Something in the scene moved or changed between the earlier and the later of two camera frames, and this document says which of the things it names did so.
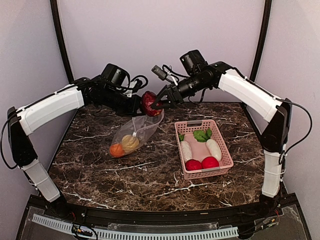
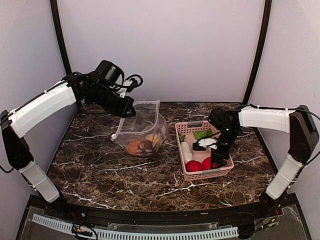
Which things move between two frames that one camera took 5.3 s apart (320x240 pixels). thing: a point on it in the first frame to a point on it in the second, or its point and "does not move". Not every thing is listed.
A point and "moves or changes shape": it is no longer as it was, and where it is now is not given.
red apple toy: (192, 164) does not move
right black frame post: (262, 39) does not move
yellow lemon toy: (129, 143) to (155, 138)
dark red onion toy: (148, 98) to (145, 148)
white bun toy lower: (187, 153) does not move
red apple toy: (209, 162) does not move
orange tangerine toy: (116, 150) to (133, 146)
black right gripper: (174, 95) to (214, 157)
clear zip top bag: (135, 133) moves or changes shape
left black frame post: (54, 7) does not move
